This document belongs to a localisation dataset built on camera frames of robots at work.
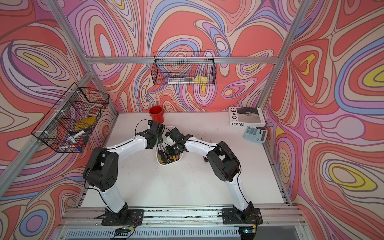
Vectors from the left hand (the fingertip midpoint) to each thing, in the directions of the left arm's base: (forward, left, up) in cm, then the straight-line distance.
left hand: (158, 137), depth 96 cm
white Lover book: (+22, -64, -3) cm, 68 cm away
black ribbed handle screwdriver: (-12, -4, -3) cm, 13 cm away
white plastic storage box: (-8, -7, +5) cm, 11 cm away
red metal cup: (+20, +4, +2) cm, 21 cm away
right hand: (-11, -8, -5) cm, 15 cm away
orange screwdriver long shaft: (-14, -31, -5) cm, 34 cm away
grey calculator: (+7, -68, -5) cm, 68 cm away
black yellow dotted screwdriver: (-13, -7, -3) cm, 15 cm away
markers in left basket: (-21, +29, +23) cm, 43 cm away
